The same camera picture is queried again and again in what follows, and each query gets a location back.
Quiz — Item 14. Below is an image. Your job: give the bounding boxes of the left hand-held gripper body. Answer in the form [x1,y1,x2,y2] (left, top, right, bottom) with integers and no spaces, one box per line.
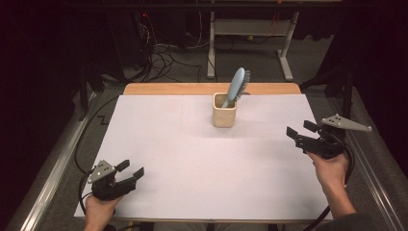
[87,159,138,202]

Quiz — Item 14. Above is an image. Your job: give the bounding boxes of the aluminium floor rail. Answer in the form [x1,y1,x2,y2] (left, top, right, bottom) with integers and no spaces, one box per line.
[18,91,98,231]
[326,95,408,231]

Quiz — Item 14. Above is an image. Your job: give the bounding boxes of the black floor cable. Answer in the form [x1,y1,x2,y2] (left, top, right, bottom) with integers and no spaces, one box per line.
[74,95,120,176]

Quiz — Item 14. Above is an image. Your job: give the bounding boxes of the person's left hand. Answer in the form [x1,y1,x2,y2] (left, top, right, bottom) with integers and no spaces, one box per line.
[84,194,124,231]

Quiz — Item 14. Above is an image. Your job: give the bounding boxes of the white metal desk frame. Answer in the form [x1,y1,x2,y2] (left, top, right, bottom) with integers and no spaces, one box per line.
[206,0,300,82]

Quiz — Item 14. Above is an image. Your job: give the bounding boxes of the hand-held gripper cable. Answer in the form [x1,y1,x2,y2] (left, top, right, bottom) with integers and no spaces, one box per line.
[78,171,94,216]
[302,142,356,231]

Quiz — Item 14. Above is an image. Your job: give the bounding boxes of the white paper sheet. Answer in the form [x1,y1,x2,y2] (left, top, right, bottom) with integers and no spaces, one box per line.
[74,93,333,222]

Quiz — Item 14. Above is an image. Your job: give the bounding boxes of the right hand-held gripper cable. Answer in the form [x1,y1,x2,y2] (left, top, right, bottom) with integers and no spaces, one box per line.
[302,142,356,231]

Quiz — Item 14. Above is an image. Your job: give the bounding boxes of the black metal stand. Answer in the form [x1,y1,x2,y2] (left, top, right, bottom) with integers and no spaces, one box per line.
[299,64,354,130]
[77,64,106,121]

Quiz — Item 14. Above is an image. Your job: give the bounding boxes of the left hand-held gripper cable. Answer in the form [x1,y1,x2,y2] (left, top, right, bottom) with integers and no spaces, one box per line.
[78,171,94,216]

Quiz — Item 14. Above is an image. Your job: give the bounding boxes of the person's right hand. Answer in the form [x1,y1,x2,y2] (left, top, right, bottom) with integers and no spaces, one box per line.
[307,152,350,193]

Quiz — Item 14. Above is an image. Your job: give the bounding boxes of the beige square cup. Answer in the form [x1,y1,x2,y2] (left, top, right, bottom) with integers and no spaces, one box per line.
[212,91,238,129]

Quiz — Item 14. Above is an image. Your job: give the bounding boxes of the orange hanging cable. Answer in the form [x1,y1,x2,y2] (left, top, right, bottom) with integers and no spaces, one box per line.
[268,0,283,37]

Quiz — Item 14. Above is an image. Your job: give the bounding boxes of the tangle of floor cables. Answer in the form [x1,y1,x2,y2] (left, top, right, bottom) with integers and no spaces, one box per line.
[136,13,204,83]

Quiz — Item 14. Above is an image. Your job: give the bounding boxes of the light blue hairbrush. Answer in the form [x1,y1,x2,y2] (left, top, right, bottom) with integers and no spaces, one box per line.
[221,66,251,109]

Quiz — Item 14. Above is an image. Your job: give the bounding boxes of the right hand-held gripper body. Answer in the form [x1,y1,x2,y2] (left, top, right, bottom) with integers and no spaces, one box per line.
[294,114,373,161]

